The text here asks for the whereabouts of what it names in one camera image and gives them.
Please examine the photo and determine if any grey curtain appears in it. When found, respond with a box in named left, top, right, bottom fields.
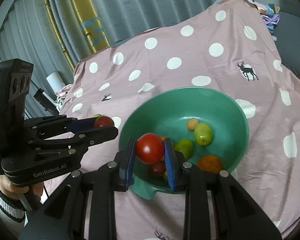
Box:
left=0, top=0, right=275, bottom=95

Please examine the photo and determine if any white cylinder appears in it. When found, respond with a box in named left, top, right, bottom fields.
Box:
left=46, top=70, right=65, bottom=92

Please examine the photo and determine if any dark red fruit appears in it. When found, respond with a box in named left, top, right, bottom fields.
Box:
left=148, top=161, right=166, bottom=177

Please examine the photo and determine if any orange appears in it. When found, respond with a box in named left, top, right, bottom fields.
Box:
left=197, top=154, right=223, bottom=173
left=159, top=136, right=174, bottom=162

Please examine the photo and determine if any grey sofa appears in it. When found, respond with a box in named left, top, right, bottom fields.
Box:
left=272, top=0, right=300, bottom=90

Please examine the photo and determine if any person's left hand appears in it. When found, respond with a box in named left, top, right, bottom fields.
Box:
left=0, top=174, right=45, bottom=200

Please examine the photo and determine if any large red tomato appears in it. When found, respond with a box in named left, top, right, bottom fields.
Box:
left=135, top=133, right=165, bottom=164

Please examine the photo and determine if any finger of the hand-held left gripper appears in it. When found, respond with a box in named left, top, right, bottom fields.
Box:
left=29, top=126, right=118, bottom=154
left=25, top=115, right=97, bottom=137

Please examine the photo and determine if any green bowl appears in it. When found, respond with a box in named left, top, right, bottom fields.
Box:
left=118, top=87, right=249, bottom=200

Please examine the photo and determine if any purple cloth pile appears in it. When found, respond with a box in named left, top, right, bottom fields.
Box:
left=256, top=2, right=282, bottom=34

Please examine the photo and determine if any pink polka dot blanket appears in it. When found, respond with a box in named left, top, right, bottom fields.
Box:
left=44, top=0, right=300, bottom=240

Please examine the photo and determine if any pink crumpled cloth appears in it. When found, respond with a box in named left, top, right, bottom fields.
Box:
left=55, top=84, right=73, bottom=103

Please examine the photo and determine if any black device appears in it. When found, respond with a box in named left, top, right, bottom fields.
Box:
left=33, top=88, right=59, bottom=113

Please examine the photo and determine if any small red tomato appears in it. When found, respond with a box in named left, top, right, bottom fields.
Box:
left=94, top=116, right=115, bottom=128

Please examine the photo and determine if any green apple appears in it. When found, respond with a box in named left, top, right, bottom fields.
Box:
left=194, top=122, right=213, bottom=147

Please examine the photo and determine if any yellow patterned cloth band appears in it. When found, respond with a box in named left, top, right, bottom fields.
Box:
left=67, top=0, right=109, bottom=54

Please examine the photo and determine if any gold bamboo-style frame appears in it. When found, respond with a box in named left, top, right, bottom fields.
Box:
left=40, top=0, right=77, bottom=72

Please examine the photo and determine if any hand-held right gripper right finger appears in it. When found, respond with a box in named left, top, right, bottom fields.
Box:
left=163, top=137, right=283, bottom=240

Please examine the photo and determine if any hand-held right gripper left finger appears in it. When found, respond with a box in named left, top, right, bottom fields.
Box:
left=19, top=137, right=137, bottom=240

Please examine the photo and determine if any small peach-coloured fruit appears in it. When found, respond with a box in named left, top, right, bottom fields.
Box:
left=186, top=119, right=199, bottom=131

